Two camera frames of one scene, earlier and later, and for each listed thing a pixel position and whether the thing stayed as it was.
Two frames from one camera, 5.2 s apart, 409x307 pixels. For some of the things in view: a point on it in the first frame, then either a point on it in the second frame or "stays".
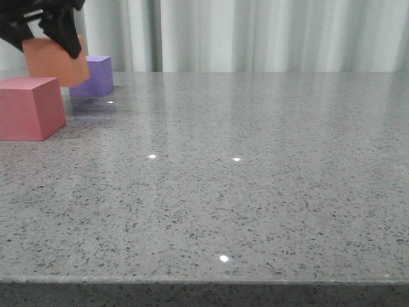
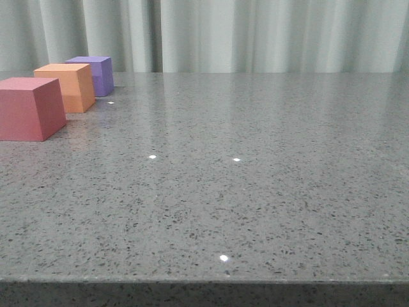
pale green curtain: [242, 36] stays
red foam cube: [31, 109] stays
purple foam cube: [101, 82] stays
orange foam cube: [46, 59] -> [76, 83]
